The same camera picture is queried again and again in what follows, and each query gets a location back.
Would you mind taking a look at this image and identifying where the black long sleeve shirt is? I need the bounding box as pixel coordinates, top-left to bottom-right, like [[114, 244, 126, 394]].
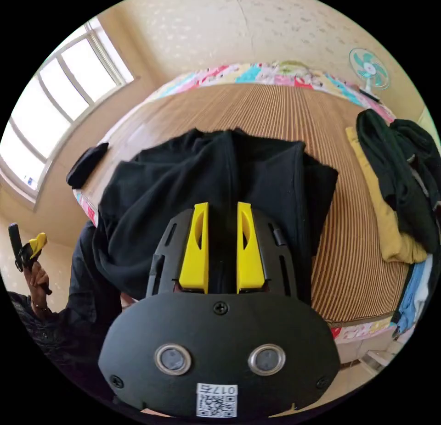
[[92, 128, 339, 303]]

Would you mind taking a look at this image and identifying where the person's body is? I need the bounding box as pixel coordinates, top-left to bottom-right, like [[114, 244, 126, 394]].
[[20, 221, 142, 410]]

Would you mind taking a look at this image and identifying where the teal electric fan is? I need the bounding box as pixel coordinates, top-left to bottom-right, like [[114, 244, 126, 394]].
[[348, 47, 391, 101]]

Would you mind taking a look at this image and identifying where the pile of clothes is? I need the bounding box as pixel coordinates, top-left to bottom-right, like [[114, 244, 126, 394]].
[[345, 108, 441, 337]]

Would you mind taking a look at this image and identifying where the person's left hand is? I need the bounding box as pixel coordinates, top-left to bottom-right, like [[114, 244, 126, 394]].
[[29, 259, 52, 308]]

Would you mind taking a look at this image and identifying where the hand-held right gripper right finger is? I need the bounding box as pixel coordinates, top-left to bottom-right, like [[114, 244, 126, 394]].
[[236, 201, 266, 293]]

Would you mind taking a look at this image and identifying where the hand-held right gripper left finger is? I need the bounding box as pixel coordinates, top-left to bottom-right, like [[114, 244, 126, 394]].
[[179, 202, 209, 294]]

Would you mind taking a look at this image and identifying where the window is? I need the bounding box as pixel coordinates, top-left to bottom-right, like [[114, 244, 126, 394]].
[[0, 16, 136, 206]]

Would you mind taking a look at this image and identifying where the bed with woven mat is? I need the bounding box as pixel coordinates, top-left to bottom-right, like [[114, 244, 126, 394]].
[[71, 61, 416, 344]]

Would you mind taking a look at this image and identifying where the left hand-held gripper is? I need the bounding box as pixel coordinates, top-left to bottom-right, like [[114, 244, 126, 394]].
[[20, 232, 53, 296]]

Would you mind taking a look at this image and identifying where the small black folded cloth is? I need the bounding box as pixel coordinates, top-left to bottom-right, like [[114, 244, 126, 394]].
[[66, 142, 110, 189]]

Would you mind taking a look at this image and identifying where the person's left forearm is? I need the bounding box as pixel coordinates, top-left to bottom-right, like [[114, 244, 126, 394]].
[[7, 290, 66, 343]]

